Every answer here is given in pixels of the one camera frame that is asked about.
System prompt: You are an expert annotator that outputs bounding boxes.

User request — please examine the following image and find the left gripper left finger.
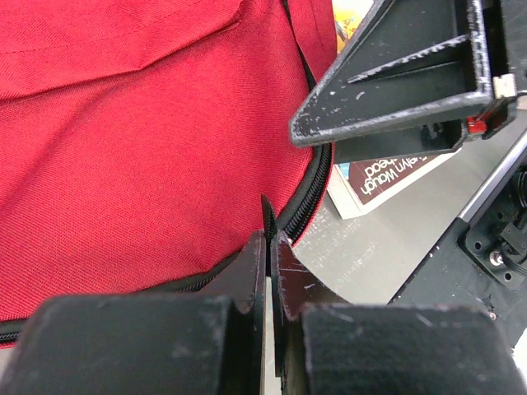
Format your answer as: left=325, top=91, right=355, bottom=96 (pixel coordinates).
left=1, top=232, right=267, bottom=394

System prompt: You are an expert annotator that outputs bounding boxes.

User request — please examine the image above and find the yellow and maroon book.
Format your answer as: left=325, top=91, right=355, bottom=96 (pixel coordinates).
left=328, top=0, right=453, bottom=220

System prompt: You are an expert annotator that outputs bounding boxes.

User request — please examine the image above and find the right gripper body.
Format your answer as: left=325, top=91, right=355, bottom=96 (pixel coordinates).
left=336, top=1, right=526, bottom=162

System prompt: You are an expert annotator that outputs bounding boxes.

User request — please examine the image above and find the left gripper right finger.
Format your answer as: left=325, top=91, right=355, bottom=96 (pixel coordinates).
left=269, top=231, right=521, bottom=394

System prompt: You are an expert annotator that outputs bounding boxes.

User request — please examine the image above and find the red backpack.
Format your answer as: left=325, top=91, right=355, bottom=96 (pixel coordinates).
left=1, top=1, right=337, bottom=348

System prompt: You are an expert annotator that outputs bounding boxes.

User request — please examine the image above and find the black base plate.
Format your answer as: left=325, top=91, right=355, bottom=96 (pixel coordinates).
left=391, top=165, right=526, bottom=373

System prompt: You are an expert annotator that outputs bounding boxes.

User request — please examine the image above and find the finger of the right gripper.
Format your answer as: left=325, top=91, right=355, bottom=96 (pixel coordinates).
left=290, top=1, right=493, bottom=146

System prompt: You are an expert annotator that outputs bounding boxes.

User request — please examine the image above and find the aluminium frame rail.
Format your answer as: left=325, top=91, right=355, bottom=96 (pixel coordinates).
left=457, top=130, right=526, bottom=224

